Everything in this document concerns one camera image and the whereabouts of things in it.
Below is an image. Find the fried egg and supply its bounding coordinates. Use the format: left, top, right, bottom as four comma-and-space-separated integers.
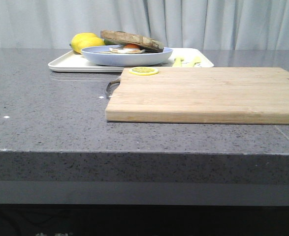
109, 44, 146, 54

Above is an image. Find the light blue round plate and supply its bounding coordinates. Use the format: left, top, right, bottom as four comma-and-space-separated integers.
81, 45, 173, 67

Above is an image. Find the bread slice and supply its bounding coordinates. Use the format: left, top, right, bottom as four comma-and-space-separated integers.
100, 30, 164, 53

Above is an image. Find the white rectangular tray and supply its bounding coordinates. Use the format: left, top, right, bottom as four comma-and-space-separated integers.
48, 48, 214, 73

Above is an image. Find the lemon slice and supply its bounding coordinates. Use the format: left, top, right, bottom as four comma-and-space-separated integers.
129, 66, 159, 76

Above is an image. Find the green lime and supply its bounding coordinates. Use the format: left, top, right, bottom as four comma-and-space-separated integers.
104, 39, 115, 45

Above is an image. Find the rear yellow lemon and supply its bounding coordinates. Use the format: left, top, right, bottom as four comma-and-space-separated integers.
70, 32, 97, 53

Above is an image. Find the yellow lemon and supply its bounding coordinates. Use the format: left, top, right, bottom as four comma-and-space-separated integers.
77, 37, 105, 54
70, 32, 97, 53

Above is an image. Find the front yellow lemon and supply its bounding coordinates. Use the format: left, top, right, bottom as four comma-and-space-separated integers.
77, 37, 105, 54

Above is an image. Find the wooden cutting board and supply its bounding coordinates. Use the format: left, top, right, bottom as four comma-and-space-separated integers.
105, 67, 289, 125

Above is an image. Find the white curtain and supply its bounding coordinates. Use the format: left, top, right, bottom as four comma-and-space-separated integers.
0, 0, 289, 50

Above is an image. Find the metal cutting board handle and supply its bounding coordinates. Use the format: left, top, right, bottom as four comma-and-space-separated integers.
105, 76, 121, 97

